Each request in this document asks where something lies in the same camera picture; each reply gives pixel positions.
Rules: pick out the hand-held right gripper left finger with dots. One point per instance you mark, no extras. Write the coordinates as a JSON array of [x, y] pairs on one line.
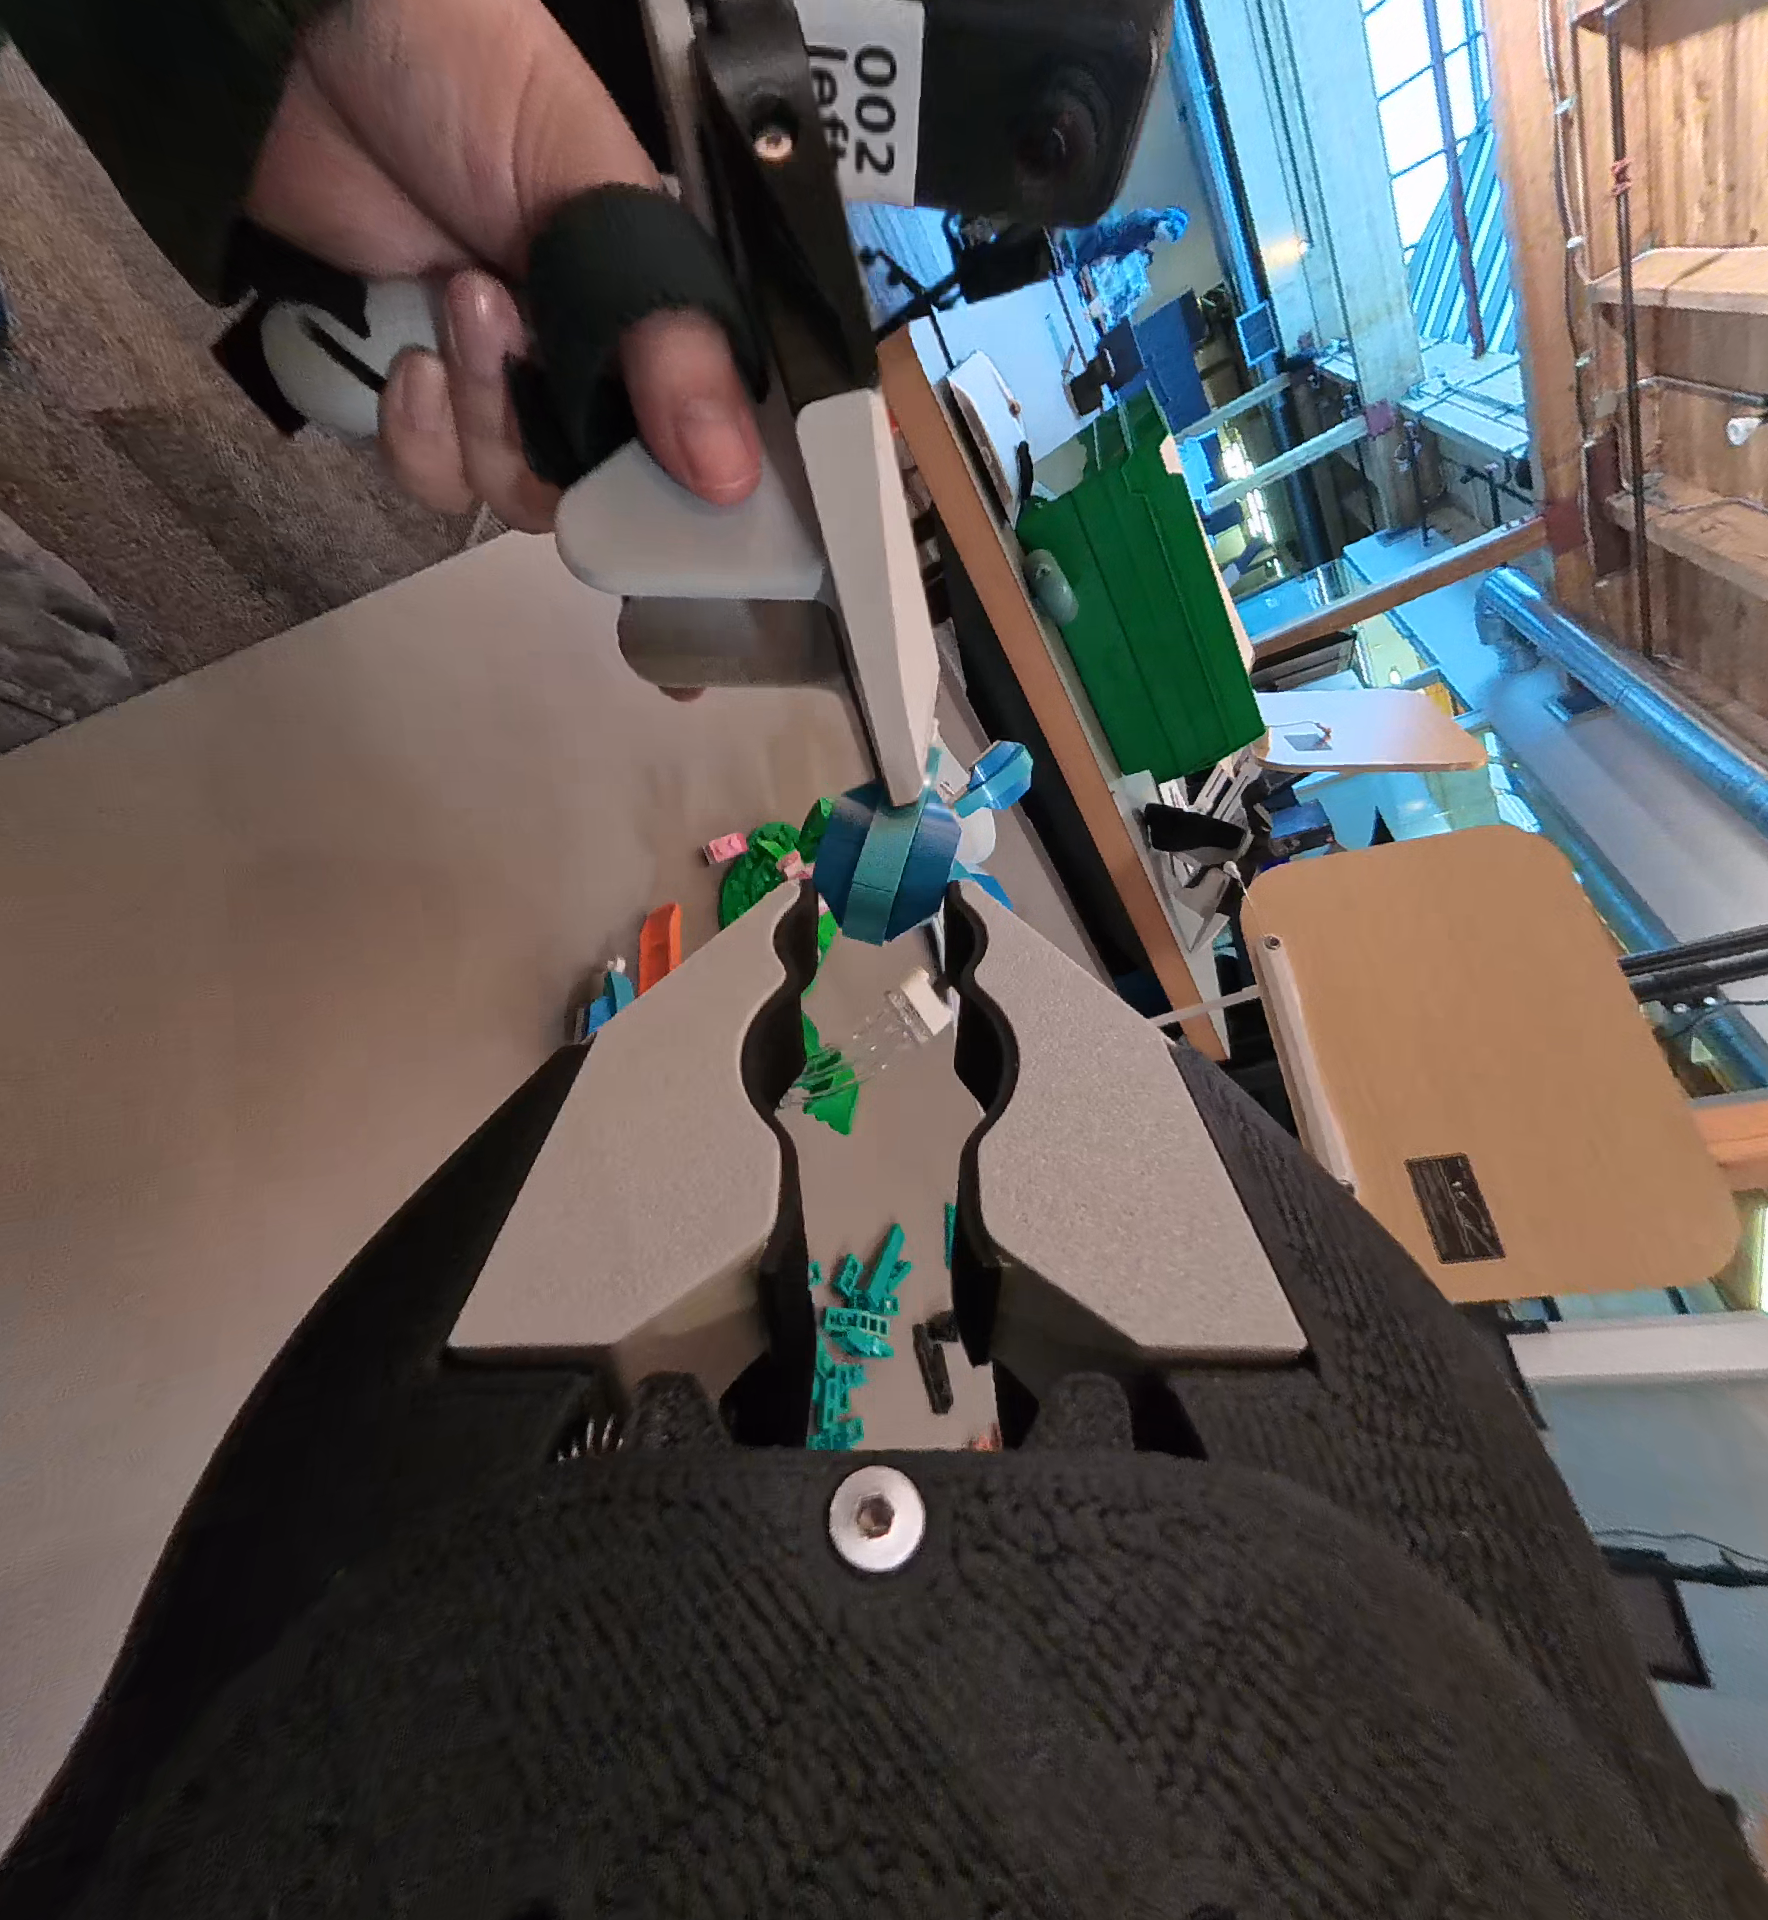
[[644, 1185]]

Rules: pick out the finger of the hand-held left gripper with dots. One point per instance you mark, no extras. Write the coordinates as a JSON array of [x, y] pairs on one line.
[[868, 602], [733, 641]]

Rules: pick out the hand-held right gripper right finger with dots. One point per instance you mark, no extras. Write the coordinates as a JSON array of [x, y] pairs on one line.
[[1109, 1185]]

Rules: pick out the flower model with clear tubes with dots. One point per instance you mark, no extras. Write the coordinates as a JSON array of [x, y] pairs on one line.
[[884, 871]]

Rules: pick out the person's left hand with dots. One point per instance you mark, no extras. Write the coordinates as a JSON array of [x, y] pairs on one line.
[[448, 120]]

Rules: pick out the small blue brick assembly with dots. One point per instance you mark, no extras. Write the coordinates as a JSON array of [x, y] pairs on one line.
[[608, 1003]]

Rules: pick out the orange brick separator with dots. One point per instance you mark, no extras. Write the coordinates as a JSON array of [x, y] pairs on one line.
[[658, 946]]

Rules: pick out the pile of teal bricks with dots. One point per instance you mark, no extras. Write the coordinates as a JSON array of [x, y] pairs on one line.
[[853, 1337]]

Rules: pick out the black and white device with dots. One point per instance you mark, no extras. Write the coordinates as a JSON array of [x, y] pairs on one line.
[[1191, 855]]

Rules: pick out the black tripod poles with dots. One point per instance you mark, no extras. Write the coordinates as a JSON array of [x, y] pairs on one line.
[[1740, 954]]

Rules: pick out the person's khaki trousers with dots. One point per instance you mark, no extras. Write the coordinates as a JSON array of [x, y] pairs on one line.
[[15, 647]]

